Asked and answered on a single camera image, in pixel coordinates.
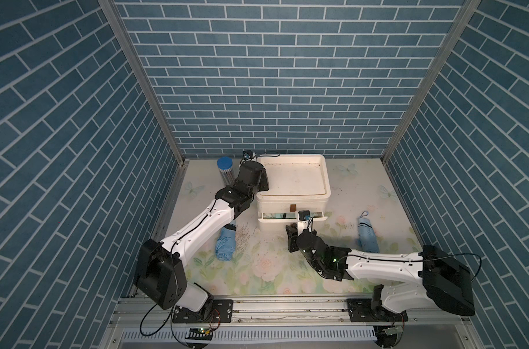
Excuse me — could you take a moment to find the floral table mat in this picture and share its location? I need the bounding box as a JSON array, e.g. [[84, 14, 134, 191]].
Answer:
[[185, 206, 421, 295]]

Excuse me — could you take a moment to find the pencil tube blue lid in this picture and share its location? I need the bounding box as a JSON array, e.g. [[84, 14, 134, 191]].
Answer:
[[216, 156, 235, 186]]

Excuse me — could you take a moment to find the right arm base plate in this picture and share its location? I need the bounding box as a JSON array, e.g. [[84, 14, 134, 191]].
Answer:
[[347, 298, 408, 324]]

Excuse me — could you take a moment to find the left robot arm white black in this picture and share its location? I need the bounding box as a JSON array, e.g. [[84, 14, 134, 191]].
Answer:
[[133, 161, 269, 321]]

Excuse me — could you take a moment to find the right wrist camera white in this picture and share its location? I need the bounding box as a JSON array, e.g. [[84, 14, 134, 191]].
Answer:
[[297, 210, 313, 234]]

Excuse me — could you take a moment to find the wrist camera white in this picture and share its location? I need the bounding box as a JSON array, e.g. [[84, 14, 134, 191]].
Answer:
[[242, 150, 256, 161], [297, 210, 313, 234]]

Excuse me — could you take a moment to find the green umbrella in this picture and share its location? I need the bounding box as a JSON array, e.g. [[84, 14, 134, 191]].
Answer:
[[261, 212, 325, 220]]

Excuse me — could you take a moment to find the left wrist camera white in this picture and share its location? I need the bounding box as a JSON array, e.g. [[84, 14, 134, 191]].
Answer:
[[242, 150, 256, 161]]

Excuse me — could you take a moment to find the blue umbrella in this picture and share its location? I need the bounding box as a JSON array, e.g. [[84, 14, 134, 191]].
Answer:
[[357, 210, 380, 253], [215, 221, 237, 261]]

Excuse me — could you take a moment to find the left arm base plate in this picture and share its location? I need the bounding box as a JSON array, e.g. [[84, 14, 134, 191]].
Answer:
[[173, 299, 234, 324]]

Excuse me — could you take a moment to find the white plastic drawer cabinet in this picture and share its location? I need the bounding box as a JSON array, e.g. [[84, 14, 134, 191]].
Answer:
[[257, 155, 331, 216]]

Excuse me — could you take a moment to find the white drawer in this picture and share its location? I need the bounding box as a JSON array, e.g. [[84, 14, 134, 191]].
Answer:
[[257, 212, 328, 233]]

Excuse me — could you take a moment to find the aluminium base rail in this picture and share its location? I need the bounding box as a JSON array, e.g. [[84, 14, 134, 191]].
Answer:
[[100, 295, 482, 348]]

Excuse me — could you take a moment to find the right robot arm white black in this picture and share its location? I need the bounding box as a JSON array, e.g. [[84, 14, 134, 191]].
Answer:
[[286, 221, 475, 321]]

